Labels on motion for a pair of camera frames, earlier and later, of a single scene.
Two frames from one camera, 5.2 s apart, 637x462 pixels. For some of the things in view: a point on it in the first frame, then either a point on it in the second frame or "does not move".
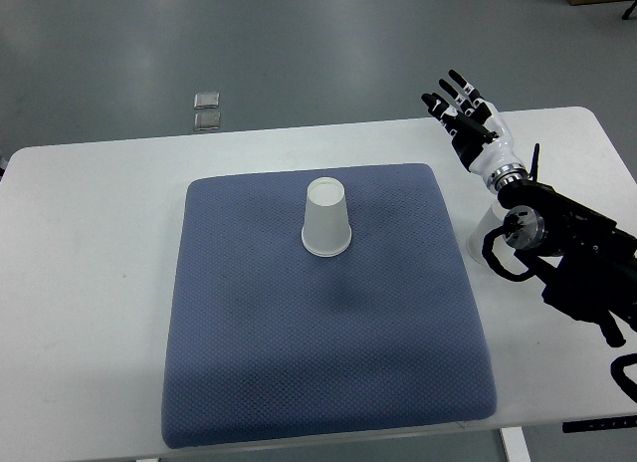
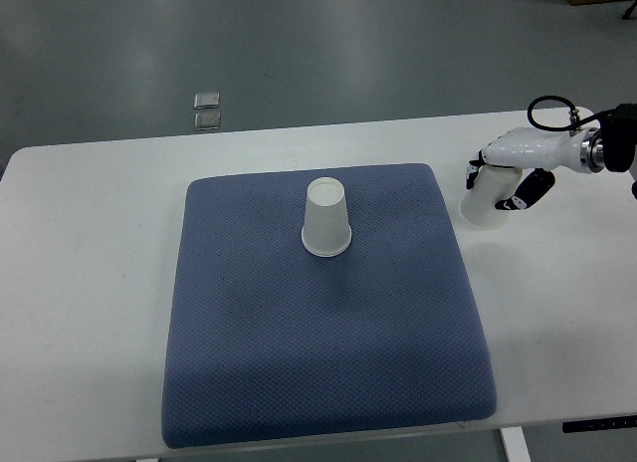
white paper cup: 502,248 → 491,187
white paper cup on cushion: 326,231 does not move
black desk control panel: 598,424 does not move
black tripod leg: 629,10 does not move
